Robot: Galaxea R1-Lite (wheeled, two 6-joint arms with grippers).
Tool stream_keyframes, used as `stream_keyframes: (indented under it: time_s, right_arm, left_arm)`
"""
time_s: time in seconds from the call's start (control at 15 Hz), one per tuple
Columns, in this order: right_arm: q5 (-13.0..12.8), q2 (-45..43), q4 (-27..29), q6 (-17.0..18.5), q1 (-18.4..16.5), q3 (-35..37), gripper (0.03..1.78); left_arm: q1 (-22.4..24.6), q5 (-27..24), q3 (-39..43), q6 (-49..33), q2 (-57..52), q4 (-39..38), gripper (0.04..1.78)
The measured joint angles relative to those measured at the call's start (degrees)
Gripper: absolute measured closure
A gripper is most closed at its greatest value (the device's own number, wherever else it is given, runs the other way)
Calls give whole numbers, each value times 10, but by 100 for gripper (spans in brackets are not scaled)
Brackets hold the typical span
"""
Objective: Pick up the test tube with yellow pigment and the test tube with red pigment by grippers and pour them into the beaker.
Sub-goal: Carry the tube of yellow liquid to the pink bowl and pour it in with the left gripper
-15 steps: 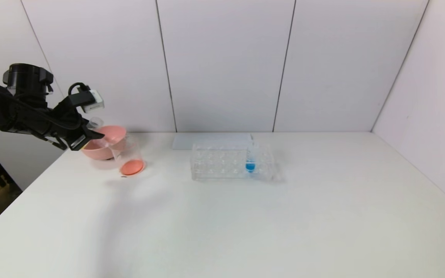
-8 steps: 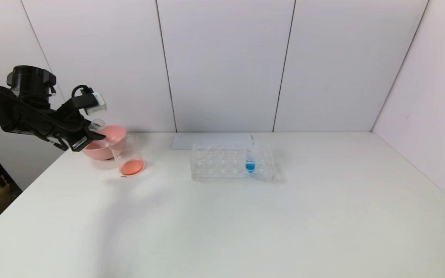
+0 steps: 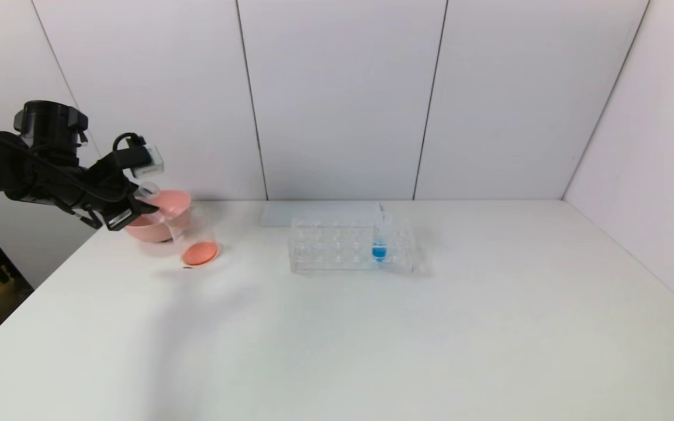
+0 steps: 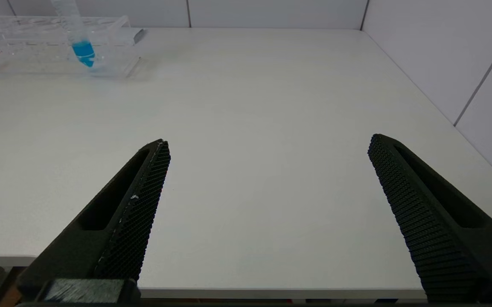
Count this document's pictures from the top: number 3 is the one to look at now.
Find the test tube with yellow pigment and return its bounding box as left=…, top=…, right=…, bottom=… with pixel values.
left=135, top=181, right=161, bottom=206

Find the clear acrylic test tube rack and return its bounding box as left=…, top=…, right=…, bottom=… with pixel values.
left=289, top=215, right=416, bottom=275

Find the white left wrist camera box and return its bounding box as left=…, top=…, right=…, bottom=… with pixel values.
left=131, top=146, right=165, bottom=178

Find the test tube with blue pigment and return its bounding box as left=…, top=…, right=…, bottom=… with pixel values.
left=371, top=203, right=390, bottom=264

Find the pink plastic bowl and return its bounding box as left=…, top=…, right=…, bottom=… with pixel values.
left=123, top=189, right=193, bottom=244

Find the short black camera cable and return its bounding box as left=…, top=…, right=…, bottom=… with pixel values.
left=112, top=133, right=146, bottom=154

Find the white paper sheet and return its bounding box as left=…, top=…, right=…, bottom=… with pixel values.
left=261, top=202, right=384, bottom=227

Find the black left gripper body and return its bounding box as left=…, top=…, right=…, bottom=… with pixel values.
left=88, top=173, right=142, bottom=232

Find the clear glass beaker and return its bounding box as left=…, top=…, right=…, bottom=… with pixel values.
left=166, top=205, right=220, bottom=268

